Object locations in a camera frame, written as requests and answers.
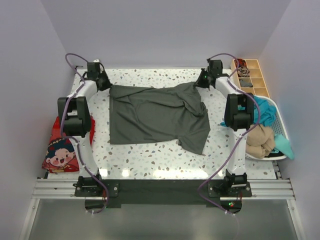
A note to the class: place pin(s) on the wooden compartment organizer box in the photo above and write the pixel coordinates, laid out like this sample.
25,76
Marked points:
256,77

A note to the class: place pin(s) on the dark grey t shirt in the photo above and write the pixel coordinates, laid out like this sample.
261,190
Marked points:
145,115

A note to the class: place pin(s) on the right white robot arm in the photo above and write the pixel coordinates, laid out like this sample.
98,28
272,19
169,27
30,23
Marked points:
238,117

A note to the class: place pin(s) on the white perforated laundry basket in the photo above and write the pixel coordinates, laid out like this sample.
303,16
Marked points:
266,113

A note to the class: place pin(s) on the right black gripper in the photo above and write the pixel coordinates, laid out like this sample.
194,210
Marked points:
199,83

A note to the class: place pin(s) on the grey rolled socks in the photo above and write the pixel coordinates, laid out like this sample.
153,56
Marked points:
245,83

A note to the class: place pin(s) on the patterned rolled socks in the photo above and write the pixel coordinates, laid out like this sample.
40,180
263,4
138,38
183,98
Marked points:
243,72

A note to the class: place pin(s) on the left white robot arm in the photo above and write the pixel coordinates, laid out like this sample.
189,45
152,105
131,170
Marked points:
75,119

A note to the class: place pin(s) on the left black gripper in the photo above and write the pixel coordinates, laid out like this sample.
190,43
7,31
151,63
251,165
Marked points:
108,84

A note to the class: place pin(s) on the aluminium rail frame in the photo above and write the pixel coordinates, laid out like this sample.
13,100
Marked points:
46,189

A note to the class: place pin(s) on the red black rolled socks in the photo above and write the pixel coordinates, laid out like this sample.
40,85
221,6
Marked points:
240,63

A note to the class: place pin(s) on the beige t shirt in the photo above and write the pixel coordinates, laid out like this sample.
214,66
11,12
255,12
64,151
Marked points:
260,141

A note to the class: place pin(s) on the teal t shirt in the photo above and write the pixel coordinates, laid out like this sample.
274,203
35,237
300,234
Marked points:
262,126

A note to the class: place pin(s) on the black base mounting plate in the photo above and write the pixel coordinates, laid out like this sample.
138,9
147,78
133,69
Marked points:
117,192

